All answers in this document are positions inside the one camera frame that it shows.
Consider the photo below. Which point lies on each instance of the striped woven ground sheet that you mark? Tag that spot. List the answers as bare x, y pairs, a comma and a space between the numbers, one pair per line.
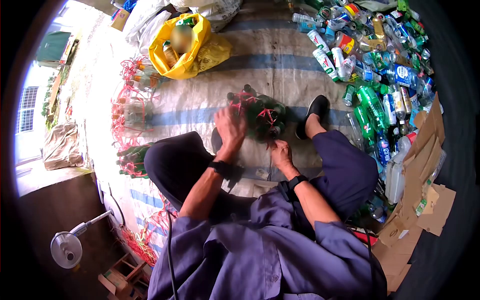
270, 67

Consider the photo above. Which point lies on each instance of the person's legs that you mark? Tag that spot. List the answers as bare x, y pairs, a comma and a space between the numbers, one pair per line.
180, 161

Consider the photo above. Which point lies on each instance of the wooden crate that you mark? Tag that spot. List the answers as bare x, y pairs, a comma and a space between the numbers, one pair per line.
125, 275

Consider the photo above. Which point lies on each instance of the pile of flattened cardboard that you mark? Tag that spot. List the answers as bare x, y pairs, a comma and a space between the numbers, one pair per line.
408, 221

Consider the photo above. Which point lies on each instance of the person's left fingers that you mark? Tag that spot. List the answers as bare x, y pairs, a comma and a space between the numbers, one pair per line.
227, 114

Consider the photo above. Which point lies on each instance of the black wrist band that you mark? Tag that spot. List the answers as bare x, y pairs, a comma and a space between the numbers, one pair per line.
223, 168
296, 182

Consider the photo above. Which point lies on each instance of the white electric fan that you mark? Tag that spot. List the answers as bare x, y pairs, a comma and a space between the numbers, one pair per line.
67, 249

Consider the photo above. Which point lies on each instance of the barred window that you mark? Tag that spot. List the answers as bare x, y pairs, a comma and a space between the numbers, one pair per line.
27, 109

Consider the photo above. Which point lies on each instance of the yellow plastic bag with bottles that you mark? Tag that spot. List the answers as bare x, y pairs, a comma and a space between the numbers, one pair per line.
195, 52

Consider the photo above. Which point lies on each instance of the person's body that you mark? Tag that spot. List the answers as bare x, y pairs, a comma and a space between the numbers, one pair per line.
262, 255

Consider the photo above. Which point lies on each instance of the bundle of dark green bottles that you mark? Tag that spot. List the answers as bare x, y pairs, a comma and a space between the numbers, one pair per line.
264, 118

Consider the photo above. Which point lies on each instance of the person's right fingers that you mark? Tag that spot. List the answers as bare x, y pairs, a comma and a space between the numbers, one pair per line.
279, 143

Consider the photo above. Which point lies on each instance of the brown sack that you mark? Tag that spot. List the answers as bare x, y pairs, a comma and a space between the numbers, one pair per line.
62, 146

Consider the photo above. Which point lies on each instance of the person's right hand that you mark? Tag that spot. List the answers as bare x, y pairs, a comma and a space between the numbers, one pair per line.
282, 155

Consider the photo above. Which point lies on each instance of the white woven sacks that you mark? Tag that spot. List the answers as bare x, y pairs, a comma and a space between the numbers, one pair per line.
150, 22

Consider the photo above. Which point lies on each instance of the person's left hand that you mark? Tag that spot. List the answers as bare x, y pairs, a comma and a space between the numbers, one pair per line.
231, 129

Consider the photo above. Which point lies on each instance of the small cardboard box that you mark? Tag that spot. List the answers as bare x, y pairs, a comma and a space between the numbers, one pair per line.
120, 19

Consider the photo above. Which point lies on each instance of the white plastic jug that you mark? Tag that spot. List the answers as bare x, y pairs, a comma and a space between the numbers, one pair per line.
395, 180

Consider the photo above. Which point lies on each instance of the pile of bottles and cans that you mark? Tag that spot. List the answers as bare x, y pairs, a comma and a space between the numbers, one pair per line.
375, 67

